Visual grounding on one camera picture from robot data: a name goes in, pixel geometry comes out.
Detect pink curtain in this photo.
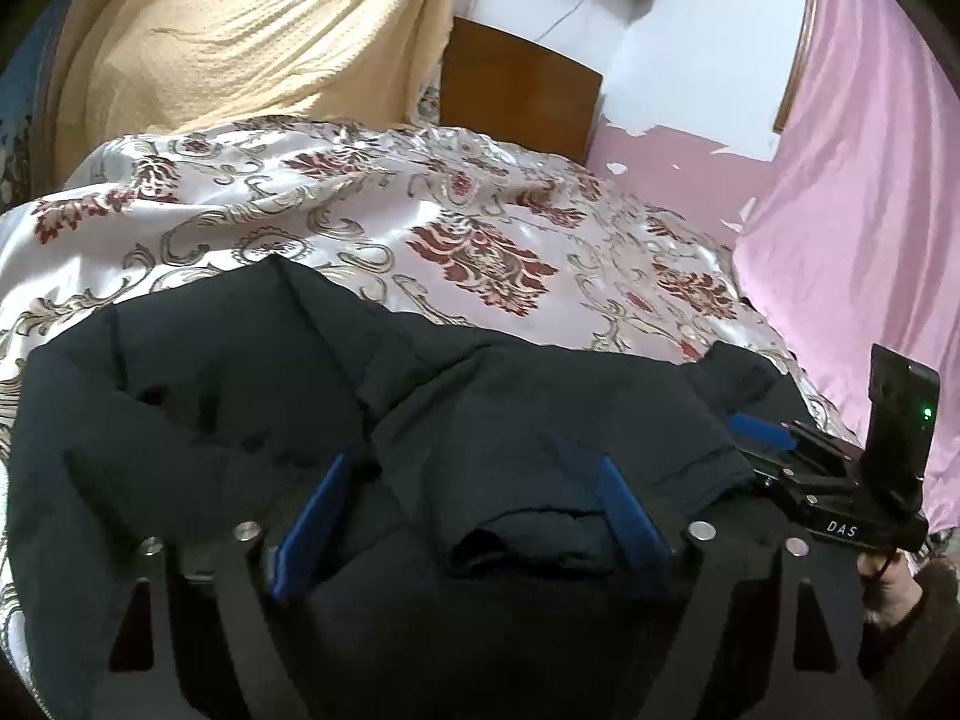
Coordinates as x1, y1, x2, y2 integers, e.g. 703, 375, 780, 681
731, 0, 960, 542

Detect thin wall cable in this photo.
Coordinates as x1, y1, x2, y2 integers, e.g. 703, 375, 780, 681
535, 0, 605, 43

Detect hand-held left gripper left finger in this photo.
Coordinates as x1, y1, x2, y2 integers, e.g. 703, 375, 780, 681
90, 453, 353, 720

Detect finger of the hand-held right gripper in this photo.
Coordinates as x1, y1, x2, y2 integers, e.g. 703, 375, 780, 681
725, 412, 790, 459

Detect person's right hand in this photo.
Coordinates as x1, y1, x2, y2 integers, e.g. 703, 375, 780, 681
858, 550, 921, 628

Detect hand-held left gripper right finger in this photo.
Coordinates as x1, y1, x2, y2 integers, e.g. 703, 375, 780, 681
591, 456, 883, 720

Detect black padded jacket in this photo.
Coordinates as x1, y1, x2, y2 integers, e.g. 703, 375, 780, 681
0, 253, 820, 720

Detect wooden headboard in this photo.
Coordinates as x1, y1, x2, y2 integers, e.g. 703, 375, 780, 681
439, 17, 605, 167

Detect hanging yellow sheet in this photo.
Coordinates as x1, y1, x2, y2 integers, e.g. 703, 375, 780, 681
45, 0, 482, 182

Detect wooden window frame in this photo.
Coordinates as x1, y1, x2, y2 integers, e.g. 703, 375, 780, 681
772, 0, 823, 134

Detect blue printed fabric wardrobe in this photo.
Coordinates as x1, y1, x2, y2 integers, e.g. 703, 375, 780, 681
0, 0, 61, 208

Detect person's right forearm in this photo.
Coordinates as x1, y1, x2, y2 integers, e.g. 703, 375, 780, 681
862, 559, 960, 692

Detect floral satin bedspread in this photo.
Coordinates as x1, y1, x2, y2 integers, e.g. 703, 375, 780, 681
0, 114, 863, 698

